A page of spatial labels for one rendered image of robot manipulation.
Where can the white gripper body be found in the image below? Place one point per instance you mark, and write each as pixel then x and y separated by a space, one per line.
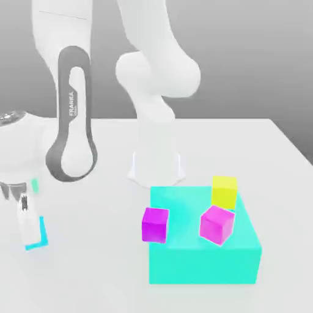
pixel 29 227

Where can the small cyan cube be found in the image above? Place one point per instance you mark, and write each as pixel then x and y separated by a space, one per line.
pixel 43 234

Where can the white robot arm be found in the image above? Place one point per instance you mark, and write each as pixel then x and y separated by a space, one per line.
pixel 73 73

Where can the small purple cube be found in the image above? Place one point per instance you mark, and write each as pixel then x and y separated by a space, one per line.
pixel 154 226

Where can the small pink cube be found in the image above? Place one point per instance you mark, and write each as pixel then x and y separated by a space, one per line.
pixel 215 226

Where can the small yellow cube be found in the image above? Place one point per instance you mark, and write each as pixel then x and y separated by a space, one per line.
pixel 223 193

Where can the large cyan box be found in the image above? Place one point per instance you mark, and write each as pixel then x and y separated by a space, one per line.
pixel 203 264

